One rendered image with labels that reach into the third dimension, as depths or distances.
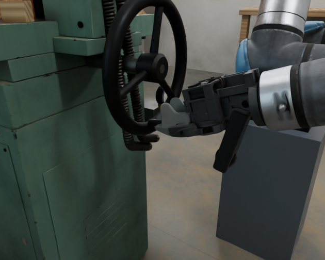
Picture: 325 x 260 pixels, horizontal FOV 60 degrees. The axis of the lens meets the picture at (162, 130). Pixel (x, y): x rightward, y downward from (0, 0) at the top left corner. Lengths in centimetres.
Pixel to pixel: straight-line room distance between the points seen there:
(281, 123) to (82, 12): 40
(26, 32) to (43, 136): 21
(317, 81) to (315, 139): 60
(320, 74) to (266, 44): 16
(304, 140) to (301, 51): 50
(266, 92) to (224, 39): 371
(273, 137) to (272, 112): 59
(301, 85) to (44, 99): 48
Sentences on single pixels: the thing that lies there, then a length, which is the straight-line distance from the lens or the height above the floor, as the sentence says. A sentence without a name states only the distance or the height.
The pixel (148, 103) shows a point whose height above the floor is 62.
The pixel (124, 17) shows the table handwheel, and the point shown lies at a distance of 51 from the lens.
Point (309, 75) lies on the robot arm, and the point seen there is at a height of 85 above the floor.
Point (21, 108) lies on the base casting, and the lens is 61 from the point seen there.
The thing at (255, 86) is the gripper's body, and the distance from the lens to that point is 43.
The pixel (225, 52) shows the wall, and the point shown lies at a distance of 412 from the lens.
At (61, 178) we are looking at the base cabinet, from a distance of 72.
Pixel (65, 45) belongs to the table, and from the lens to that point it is 61.
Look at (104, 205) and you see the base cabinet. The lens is 89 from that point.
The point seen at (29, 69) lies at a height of 82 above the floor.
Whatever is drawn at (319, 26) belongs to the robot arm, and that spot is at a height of 87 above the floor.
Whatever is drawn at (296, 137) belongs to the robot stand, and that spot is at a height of 54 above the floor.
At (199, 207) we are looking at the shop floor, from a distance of 148.
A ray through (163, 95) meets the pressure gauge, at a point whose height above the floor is 67.
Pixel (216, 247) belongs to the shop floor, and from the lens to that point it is 130.
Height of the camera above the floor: 94
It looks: 24 degrees down
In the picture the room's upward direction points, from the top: straight up
